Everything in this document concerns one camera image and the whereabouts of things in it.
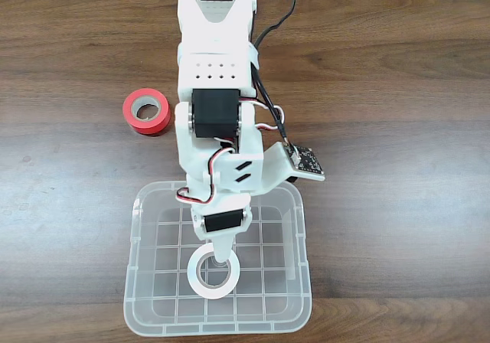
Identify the red tape roll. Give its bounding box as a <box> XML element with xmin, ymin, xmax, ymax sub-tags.
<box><xmin>122</xmin><ymin>87</ymin><xmax>172</xmax><ymax>136</ymax></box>

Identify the camera board on white mount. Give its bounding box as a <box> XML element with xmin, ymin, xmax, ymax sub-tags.
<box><xmin>260</xmin><ymin>142</ymin><xmax>327</xmax><ymax>198</ymax></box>

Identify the black camera cable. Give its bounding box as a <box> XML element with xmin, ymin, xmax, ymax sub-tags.
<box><xmin>250</xmin><ymin>0</ymin><xmax>315</xmax><ymax>147</ymax></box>

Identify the clear plastic storage box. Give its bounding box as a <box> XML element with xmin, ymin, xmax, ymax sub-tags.
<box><xmin>122</xmin><ymin>179</ymin><xmax>313</xmax><ymax>338</ymax></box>

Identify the white tape roll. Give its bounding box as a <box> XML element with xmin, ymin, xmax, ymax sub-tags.
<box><xmin>186</xmin><ymin>244</ymin><xmax>241</xmax><ymax>301</ymax></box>

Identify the red white black servo wire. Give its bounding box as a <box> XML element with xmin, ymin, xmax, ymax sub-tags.
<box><xmin>175</xmin><ymin>146</ymin><xmax>235</xmax><ymax>206</ymax></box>

